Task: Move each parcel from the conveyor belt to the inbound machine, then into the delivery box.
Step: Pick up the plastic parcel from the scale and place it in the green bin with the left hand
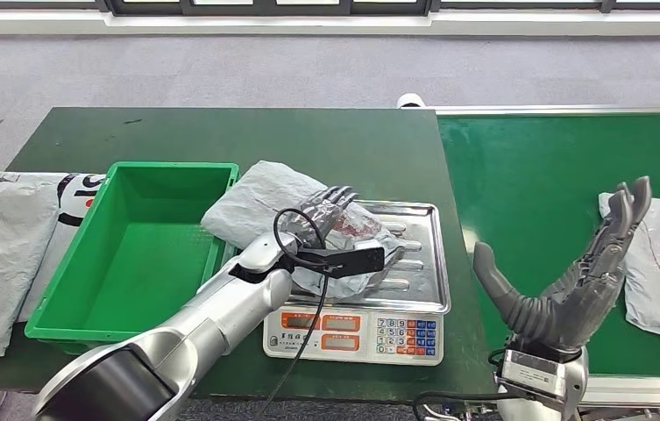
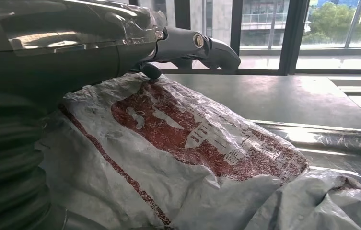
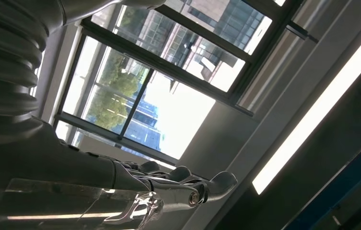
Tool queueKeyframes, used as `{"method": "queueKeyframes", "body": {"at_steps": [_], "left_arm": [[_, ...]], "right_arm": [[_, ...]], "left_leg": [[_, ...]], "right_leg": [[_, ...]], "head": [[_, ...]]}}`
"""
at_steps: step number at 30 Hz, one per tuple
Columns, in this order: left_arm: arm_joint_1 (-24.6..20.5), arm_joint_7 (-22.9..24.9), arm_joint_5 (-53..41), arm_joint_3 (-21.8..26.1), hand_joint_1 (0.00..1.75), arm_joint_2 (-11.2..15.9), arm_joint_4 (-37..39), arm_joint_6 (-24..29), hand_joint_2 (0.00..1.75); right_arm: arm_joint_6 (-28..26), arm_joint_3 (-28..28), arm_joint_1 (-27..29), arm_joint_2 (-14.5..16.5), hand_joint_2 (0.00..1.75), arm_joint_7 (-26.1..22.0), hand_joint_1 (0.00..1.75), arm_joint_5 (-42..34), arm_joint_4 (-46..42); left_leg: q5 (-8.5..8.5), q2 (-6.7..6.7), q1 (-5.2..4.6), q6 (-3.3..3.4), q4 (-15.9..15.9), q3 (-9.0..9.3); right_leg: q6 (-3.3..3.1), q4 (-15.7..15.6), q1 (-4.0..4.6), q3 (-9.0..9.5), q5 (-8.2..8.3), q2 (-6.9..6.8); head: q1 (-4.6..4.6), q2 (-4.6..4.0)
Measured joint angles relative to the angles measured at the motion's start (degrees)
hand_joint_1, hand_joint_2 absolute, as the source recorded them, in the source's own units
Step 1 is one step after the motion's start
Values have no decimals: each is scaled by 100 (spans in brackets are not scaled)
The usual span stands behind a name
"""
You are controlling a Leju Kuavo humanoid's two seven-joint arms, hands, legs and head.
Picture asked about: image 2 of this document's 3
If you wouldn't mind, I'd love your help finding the grey mailer bag red print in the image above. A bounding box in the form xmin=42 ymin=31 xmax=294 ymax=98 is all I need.
xmin=35 ymin=72 xmax=361 ymax=230

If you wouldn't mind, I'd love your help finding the white scale with steel tray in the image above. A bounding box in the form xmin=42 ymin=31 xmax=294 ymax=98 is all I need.
xmin=250 ymin=120 xmax=361 ymax=197

